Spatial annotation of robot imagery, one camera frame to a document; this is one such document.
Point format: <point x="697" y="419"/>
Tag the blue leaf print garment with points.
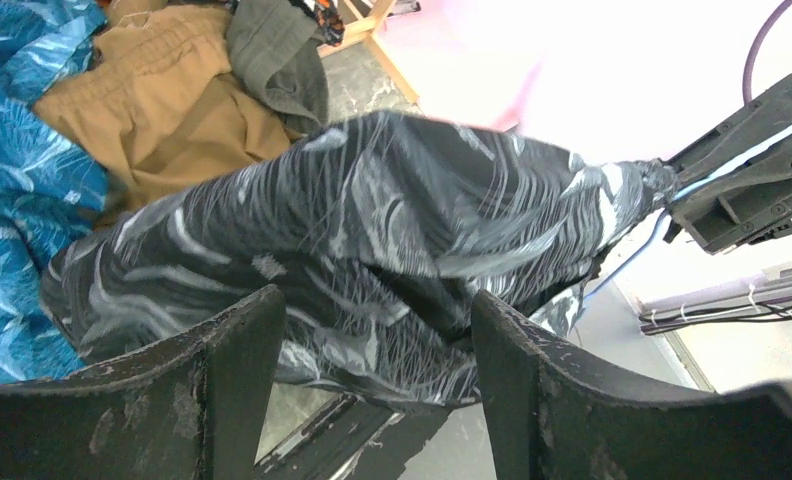
<point x="50" y="188"/>

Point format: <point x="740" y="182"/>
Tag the wooden clothes rack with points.
<point x="364" y="21"/>

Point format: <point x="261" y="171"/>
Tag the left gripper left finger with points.
<point x="191" y="406"/>

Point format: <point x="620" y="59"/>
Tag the olive green garment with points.
<point x="273" y="51"/>

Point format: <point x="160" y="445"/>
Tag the blue wire hanger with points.
<point x="659" y="227"/>

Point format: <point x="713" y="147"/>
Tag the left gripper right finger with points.
<point x="556" y="411"/>

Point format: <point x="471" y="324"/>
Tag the orange black patterned garment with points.
<point x="325" y="14"/>

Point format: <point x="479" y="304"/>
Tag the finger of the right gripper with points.
<point x="750" y="205"/>
<point x="766" y="115"/>

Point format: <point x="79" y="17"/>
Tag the pink clipboard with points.
<point x="469" y="61"/>

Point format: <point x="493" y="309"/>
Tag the dark leaf print shorts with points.
<point x="379" y="231"/>

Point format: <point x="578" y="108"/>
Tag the brown shorts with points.
<point x="160" y="110"/>

